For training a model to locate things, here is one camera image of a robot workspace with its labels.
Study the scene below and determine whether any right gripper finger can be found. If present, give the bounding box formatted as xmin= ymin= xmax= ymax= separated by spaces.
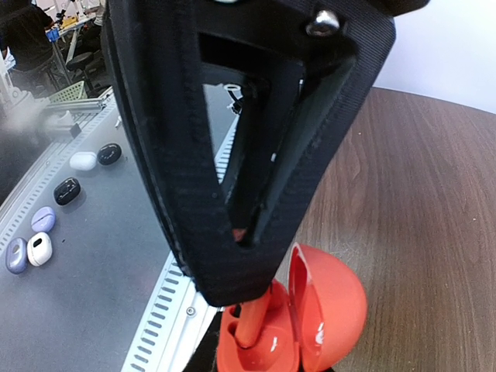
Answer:
xmin=183 ymin=315 xmax=221 ymax=372

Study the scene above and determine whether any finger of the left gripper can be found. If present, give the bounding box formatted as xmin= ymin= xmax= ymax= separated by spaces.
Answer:
xmin=101 ymin=0 xmax=398 ymax=307

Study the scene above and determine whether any orange wireless earbud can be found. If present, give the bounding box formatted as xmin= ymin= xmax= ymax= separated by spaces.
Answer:
xmin=235 ymin=289 xmax=271 ymax=349

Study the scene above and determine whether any orange round case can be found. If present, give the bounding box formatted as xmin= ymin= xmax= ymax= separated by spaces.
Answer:
xmin=216 ymin=243 xmax=367 ymax=371

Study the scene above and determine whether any white earbud case closed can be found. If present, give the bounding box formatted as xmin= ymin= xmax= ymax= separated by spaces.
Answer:
xmin=69 ymin=151 xmax=97 ymax=171

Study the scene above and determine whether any white case with window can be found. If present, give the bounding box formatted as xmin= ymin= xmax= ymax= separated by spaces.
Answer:
xmin=27 ymin=232 xmax=53 ymax=267

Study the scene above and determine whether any purple earbud case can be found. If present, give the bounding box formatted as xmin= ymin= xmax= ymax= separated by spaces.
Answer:
xmin=5 ymin=237 xmax=29 ymax=274
xmin=31 ymin=206 xmax=56 ymax=233

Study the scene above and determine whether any front aluminium rail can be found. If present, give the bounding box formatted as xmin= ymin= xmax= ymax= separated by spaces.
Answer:
xmin=119 ymin=96 xmax=241 ymax=372

